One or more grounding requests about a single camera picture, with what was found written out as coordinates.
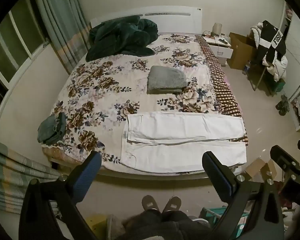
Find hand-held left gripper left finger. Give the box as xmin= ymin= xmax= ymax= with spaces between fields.
xmin=19 ymin=151 xmax=102 ymax=240

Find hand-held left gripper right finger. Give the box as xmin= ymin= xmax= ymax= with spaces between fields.
xmin=202 ymin=151 xmax=284 ymax=240

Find white pants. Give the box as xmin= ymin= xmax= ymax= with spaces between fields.
xmin=120 ymin=112 xmax=248 ymax=174

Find small open cardboard box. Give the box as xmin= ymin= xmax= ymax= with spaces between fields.
xmin=244 ymin=158 xmax=278 ymax=182

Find teal plastic basket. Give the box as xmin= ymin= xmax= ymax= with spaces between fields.
xmin=199 ymin=205 xmax=249 ymax=240

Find green plush slippers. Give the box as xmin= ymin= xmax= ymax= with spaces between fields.
xmin=276 ymin=95 xmax=290 ymax=116

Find person's right slipper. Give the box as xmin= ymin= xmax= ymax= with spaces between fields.
xmin=161 ymin=196 xmax=182 ymax=214

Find yellow box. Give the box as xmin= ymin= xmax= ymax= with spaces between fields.
xmin=86 ymin=214 xmax=108 ymax=238

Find teal folded jeans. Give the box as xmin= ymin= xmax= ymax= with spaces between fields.
xmin=37 ymin=112 xmax=67 ymax=145

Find striped green curtain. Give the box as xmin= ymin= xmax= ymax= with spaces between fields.
xmin=31 ymin=0 xmax=92 ymax=68
xmin=0 ymin=136 xmax=62 ymax=214

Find person's dark fuzzy clothing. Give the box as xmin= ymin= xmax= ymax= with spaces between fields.
xmin=121 ymin=209 xmax=212 ymax=240

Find white wardrobe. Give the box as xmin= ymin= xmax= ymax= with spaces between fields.
xmin=280 ymin=1 xmax=300 ymax=133

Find chair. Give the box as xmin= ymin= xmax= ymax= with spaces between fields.
xmin=247 ymin=62 xmax=284 ymax=96

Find floral blanket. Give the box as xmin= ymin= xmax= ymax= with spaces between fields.
xmin=41 ymin=32 xmax=240 ymax=170

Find brown checkered bed sheet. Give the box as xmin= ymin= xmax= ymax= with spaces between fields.
xmin=195 ymin=35 xmax=248 ymax=145

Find grey folded blanket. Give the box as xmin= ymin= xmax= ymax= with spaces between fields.
xmin=147 ymin=65 xmax=187 ymax=95

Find black and white jacket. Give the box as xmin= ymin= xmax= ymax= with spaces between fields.
xmin=257 ymin=20 xmax=288 ymax=67

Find large cardboard box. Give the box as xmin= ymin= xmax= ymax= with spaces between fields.
xmin=226 ymin=32 xmax=259 ymax=70

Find white nightstand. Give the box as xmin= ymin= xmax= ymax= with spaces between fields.
xmin=202 ymin=33 xmax=234 ymax=67

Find dark green duvet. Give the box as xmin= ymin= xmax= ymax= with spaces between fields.
xmin=85 ymin=15 xmax=158 ymax=62

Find window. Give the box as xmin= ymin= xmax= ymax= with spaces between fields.
xmin=0 ymin=0 xmax=52 ymax=90

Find white bed headboard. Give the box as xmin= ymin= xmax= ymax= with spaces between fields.
xmin=89 ymin=6 xmax=203 ymax=37

